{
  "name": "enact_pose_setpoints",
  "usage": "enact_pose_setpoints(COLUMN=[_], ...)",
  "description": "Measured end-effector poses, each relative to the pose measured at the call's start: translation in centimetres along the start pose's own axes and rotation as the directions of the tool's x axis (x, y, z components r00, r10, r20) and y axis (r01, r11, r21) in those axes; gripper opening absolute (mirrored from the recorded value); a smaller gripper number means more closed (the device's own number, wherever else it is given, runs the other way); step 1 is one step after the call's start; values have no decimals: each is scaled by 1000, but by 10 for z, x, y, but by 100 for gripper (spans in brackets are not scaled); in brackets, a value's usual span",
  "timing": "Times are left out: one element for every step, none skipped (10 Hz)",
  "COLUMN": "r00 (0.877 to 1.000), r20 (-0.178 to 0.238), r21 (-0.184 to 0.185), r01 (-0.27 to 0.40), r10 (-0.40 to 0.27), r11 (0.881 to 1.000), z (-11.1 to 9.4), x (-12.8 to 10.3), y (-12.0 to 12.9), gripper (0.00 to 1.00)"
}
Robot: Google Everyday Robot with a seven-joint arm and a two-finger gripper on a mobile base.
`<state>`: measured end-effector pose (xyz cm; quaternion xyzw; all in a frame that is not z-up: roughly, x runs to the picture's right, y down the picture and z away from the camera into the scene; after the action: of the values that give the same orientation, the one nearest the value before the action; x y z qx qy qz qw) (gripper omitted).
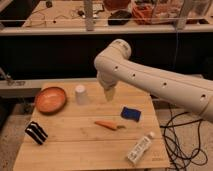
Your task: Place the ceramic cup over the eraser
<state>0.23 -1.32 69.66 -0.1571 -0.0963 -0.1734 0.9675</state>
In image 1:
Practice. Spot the orange basket on bench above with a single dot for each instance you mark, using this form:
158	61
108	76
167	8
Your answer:
142	15

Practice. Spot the grey metal post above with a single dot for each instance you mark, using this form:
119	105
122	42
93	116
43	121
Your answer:
184	12
88	9

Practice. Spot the orange wooden bowl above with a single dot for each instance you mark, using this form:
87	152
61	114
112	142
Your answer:
50	100

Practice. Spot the metal clamp at left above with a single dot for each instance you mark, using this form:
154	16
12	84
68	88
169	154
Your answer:
9	80

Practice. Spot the black white striped eraser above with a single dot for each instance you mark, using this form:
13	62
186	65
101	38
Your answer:
36	132

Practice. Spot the blue sponge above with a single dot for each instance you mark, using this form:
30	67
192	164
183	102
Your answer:
132	114

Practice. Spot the orange carrot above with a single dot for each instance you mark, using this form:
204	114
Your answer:
109	125

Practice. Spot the grey metal post right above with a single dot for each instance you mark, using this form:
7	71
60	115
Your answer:
184	12

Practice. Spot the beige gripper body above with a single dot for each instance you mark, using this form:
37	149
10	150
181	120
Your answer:
109	94

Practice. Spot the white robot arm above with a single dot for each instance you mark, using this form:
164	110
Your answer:
192	93

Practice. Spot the black pouch on bench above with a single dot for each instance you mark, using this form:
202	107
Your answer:
119	17

